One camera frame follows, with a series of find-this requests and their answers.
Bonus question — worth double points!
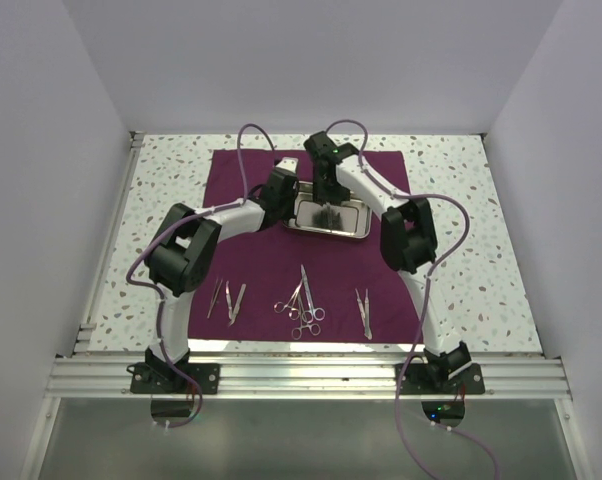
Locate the steel forceps tweezers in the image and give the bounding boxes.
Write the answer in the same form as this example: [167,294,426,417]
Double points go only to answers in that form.
[206,277,223,319]

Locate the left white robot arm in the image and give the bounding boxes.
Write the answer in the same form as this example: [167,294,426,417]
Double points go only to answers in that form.
[143,159,298,393]

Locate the steel hemostat forceps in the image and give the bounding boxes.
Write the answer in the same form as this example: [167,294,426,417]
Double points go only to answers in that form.
[289,281,321,341]
[273,281,304,320]

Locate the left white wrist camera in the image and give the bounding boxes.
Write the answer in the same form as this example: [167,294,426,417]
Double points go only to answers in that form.
[275,157,299,176]

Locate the steel instrument tray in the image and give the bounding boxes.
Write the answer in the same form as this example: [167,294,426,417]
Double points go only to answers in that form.
[283,181,373,240]

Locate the curved tip steel tweezers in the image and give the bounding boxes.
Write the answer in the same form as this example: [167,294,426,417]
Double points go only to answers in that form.
[225,283,247,326]

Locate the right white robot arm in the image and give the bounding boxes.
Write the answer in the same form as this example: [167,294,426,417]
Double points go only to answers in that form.
[304,131,471,393]

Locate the aluminium frame rail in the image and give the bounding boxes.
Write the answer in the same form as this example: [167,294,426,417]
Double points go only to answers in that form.
[22,132,594,479]

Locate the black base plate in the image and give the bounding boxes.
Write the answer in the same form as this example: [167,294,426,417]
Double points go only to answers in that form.
[126,349,221,395]
[394,341,486,395]

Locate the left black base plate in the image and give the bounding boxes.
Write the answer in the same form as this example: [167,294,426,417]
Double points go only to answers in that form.
[126,349,221,395]

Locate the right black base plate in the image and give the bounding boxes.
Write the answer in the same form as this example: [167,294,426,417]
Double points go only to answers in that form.
[394,341,486,395]

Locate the purple cloth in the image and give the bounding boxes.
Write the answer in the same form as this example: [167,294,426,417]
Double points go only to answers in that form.
[183,148,430,346]

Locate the purple cable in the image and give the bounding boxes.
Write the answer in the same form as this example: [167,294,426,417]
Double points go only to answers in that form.
[125,123,277,429]
[325,119,502,480]

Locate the steel surgical scissors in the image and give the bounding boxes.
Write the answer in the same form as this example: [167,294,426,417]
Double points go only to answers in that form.
[300,265,325,321]

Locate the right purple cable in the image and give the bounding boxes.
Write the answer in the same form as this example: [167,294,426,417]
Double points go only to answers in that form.
[325,119,502,480]

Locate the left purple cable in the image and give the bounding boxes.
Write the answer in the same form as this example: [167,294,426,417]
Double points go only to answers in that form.
[125,123,277,429]

